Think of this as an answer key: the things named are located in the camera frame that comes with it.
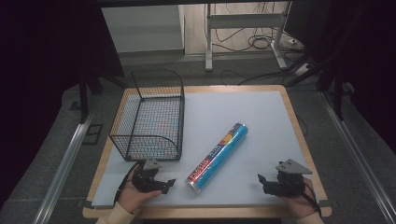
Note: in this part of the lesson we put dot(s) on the blue foil roll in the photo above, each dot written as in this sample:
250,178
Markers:
218,157

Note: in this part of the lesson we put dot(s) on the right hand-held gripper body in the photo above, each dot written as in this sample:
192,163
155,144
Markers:
288,182

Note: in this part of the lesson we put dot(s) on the person's left hand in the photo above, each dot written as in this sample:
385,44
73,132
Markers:
134,196

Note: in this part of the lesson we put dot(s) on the black metal stand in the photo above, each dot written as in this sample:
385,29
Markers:
337,93
83,99

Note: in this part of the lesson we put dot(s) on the aluminium floor rail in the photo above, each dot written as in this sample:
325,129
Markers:
62,169
358,158

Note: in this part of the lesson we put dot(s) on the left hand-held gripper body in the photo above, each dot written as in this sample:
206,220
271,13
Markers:
146,182

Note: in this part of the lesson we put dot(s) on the dark floor plate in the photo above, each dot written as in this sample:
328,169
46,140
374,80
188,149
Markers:
92,134

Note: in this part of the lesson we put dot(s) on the grey mat corner clip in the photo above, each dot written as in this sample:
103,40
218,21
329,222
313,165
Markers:
88,204
325,203

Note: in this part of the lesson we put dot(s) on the dark curtain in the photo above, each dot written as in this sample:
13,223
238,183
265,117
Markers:
367,46
40,62

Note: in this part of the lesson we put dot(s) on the person's right hand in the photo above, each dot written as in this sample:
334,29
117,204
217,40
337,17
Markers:
299,203

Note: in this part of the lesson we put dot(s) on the white metal desk frame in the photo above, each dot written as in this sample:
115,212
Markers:
246,21

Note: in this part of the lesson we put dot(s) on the white power strip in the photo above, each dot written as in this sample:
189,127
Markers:
302,70

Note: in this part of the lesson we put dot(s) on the pale grey table mat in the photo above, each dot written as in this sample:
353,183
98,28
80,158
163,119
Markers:
249,102

